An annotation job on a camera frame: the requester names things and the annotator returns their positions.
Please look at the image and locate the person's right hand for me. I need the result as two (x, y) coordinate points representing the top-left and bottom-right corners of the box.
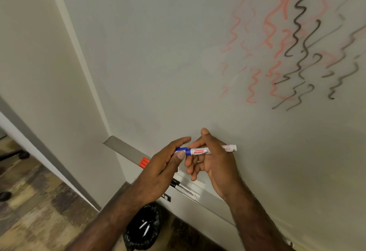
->
(184, 128), (246, 201)

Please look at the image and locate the metal marker tray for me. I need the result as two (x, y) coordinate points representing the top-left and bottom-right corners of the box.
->
(103, 136), (238, 227)

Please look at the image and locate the white whiteboard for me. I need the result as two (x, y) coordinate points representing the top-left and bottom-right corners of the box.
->
(45, 0), (366, 251)

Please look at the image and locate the person's left forearm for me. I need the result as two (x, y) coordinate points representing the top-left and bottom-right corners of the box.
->
(66, 185), (161, 251)

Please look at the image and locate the black trash bin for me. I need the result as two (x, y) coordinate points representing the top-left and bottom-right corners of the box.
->
(123, 203), (161, 251)

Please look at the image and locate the black office chair base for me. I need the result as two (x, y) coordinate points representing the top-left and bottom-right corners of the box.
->
(0, 149), (31, 203)

